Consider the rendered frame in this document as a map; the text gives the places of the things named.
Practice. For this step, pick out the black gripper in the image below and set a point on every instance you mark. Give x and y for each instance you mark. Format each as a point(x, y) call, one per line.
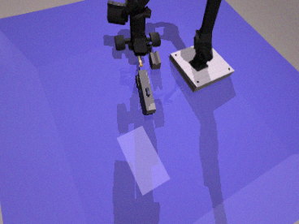
point(120, 41)

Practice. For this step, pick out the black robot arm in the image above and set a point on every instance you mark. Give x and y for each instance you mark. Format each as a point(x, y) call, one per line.
point(118, 13)

